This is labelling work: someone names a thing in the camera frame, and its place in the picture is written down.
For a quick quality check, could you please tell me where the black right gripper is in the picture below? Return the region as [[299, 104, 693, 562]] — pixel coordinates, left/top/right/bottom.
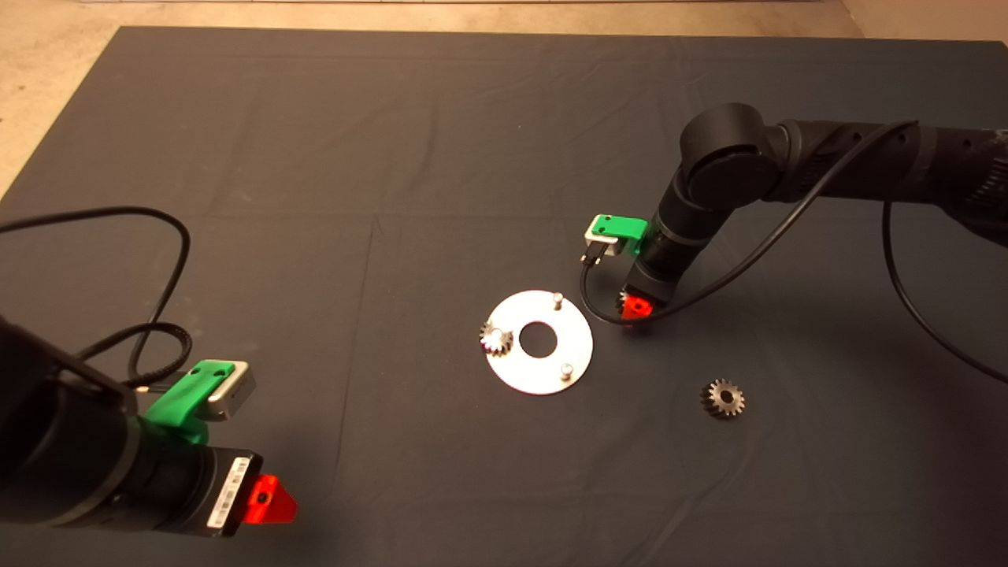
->
[[621, 256, 687, 321]]

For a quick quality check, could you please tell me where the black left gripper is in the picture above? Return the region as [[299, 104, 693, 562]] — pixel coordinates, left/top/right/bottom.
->
[[154, 445, 300, 541]]

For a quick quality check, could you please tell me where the round metal carrier plate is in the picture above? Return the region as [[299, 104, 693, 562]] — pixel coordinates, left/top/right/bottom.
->
[[484, 290, 594, 396]]

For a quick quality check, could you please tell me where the dark grey table cloth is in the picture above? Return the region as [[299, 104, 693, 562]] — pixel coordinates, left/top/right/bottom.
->
[[0, 26, 1008, 567]]

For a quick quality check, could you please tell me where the green right camera mount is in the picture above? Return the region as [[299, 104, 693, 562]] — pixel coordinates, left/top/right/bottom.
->
[[593, 214, 648, 257]]

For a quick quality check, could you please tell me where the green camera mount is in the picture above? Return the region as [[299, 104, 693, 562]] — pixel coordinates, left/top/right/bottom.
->
[[593, 214, 648, 257], [146, 359, 237, 446]]

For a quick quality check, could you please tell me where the silver right camera box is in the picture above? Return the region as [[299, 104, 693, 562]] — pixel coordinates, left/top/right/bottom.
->
[[583, 222, 623, 257]]

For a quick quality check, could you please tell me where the silver camera box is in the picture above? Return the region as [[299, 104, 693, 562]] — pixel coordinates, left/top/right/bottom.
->
[[583, 222, 623, 257], [206, 361, 258, 423]]

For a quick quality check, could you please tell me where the silver left camera box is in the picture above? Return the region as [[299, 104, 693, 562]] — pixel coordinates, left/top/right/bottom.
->
[[206, 361, 258, 423]]

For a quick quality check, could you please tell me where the green left camera mount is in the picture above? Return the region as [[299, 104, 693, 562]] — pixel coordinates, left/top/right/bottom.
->
[[146, 359, 237, 446]]

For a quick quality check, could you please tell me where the black braided cable sleeve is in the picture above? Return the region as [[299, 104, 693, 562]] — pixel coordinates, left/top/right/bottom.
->
[[75, 321, 194, 388]]

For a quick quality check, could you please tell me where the black left camera cable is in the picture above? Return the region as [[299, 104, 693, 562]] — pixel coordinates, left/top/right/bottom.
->
[[0, 207, 192, 391]]

